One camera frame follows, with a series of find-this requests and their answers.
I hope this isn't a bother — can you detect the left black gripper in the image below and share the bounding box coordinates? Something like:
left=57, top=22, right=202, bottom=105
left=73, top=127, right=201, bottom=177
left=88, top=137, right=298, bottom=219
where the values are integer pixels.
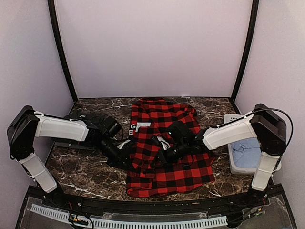
left=93, top=135, right=134, bottom=172

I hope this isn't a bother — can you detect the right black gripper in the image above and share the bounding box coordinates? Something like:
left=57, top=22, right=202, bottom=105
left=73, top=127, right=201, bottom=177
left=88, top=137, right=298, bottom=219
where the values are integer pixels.
left=150, top=140, right=189, bottom=168

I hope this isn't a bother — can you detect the red black plaid shirt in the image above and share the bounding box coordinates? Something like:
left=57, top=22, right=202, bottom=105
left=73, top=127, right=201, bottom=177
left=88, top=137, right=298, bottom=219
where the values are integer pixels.
left=126, top=98, right=215, bottom=198

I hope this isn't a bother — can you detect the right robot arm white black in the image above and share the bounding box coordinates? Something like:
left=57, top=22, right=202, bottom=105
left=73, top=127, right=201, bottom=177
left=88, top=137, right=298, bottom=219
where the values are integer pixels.
left=151, top=104, right=292, bottom=207

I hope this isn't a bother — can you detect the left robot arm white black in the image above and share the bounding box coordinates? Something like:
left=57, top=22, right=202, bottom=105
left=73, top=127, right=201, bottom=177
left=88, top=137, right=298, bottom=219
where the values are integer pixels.
left=7, top=105, right=135, bottom=208

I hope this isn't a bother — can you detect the folded black pinstripe shirt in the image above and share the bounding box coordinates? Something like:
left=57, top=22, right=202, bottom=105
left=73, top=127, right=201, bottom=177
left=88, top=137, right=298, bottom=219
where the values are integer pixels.
left=64, top=113, right=94, bottom=125

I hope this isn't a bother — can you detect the folded grey shirt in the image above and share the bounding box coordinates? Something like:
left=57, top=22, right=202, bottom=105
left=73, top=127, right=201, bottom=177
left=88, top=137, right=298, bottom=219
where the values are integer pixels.
left=55, top=142, right=96, bottom=151

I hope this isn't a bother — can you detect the white plastic laundry basket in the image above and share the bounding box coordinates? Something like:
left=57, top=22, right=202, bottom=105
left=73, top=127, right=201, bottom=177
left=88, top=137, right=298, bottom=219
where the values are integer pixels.
left=223, top=113, right=263, bottom=175

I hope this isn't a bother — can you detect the light blue folded shirt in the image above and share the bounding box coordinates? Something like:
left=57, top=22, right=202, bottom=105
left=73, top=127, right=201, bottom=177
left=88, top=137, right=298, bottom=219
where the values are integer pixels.
left=228, top=139, right=262, bottom=169

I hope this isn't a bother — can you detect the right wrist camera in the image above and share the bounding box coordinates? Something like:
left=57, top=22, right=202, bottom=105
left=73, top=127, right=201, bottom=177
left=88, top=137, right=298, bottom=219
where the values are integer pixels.
left=151, top=135, right=171, bottom=150

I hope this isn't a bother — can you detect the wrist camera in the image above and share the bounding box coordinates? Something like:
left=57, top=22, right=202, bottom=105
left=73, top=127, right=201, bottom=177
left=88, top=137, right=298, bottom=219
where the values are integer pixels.
left=116, top=139, right=131, bottom=150
left=151, top=135, right=171, bottom=150

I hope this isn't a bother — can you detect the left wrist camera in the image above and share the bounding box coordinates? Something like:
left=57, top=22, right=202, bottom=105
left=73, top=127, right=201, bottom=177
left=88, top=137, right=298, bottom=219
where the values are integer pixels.
left=116, top=139, right=131, bottom=150

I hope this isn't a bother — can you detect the white slotted cable duct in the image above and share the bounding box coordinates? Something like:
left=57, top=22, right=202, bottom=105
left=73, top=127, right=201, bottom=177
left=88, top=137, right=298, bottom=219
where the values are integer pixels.
left=30, top=204, right=227, bottom=229

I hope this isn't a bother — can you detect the black curved front rail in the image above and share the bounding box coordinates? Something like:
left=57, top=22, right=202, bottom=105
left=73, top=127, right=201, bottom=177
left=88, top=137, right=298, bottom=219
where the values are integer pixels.
left=38, top=193, right=264, bottom=215

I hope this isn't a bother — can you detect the left black frame post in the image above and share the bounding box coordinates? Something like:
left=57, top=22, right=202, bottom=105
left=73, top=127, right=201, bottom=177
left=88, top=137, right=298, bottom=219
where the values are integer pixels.
left=47, top=0, right=78, bottom=103

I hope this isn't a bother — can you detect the black frame post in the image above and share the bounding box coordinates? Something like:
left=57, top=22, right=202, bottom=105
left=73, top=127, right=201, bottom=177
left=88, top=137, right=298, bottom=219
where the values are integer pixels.
left=47, top=0, right=78, bottom=103
left=230, top=0, right=259, bottom=103

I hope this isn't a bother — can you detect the right black frame post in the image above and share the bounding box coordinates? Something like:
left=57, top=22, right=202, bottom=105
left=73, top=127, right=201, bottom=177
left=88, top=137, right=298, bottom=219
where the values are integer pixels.
left=230, top=0, right=259, bottom=103

